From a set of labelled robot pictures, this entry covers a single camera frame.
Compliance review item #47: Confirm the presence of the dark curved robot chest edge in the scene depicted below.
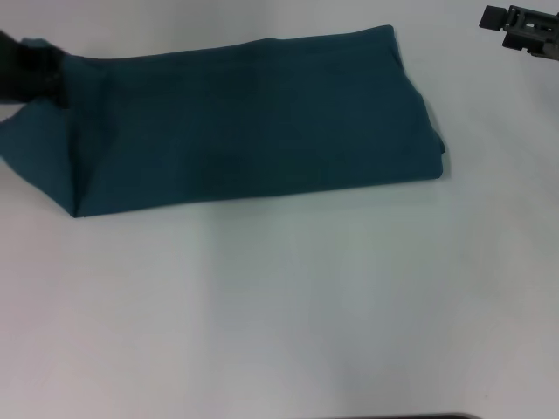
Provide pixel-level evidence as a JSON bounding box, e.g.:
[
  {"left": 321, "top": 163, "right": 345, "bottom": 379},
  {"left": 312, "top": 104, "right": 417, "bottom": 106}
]
[{"left": 383, "top": 412, "right": 478, "bottom": 419}]

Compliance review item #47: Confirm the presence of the teal t-shirt with beige print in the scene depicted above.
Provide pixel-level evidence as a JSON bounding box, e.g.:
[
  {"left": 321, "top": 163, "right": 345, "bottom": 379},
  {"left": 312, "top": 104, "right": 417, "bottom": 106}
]
[{"left": 0, "top": 24, "right": 447, "bottom": 219}]

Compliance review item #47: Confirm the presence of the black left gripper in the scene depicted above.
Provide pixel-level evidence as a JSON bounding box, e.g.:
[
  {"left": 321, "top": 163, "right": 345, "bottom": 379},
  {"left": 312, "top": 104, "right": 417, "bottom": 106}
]
[{"left": 0, "top": 28, "right": 72, "bottom": 110}]

